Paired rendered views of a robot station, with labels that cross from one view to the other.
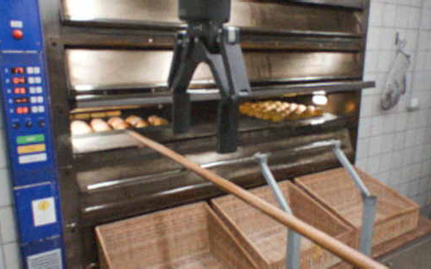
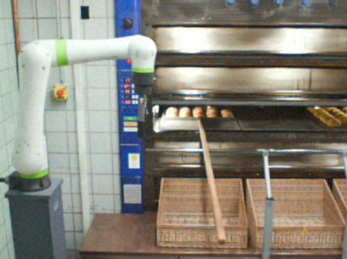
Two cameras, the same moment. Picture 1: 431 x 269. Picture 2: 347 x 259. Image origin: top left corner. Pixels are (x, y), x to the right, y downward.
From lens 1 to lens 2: 148 cm
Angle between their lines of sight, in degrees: 32
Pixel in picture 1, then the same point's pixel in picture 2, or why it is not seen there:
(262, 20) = (303, 43)
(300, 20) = (345, 43)
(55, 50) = not seen: hidden behind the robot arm
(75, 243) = (150, 184)
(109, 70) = (177, 80)
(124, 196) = (182, 162)
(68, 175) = (149, 142)
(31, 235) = (126, 172)
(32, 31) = not seen: hidden behind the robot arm
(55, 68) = not seen: hidden behind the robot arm
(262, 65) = (303, 79)
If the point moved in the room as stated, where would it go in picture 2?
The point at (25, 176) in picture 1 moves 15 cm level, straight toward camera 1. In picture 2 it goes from (125, 138) to (122, 145)
